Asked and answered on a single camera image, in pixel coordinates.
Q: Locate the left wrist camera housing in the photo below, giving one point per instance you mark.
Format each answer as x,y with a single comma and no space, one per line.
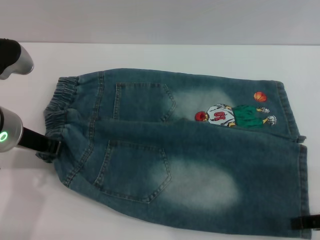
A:
15,58

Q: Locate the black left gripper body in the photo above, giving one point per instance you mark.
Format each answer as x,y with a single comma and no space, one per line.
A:
33,141

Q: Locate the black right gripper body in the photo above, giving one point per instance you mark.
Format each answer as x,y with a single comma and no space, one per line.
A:
316,221

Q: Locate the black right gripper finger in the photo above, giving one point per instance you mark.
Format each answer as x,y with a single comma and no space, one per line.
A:
301,223

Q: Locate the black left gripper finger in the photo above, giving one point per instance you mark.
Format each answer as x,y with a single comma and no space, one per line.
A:
54,148

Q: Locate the blue denim shorts basketball print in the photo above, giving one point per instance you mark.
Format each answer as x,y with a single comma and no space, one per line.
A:
190,170

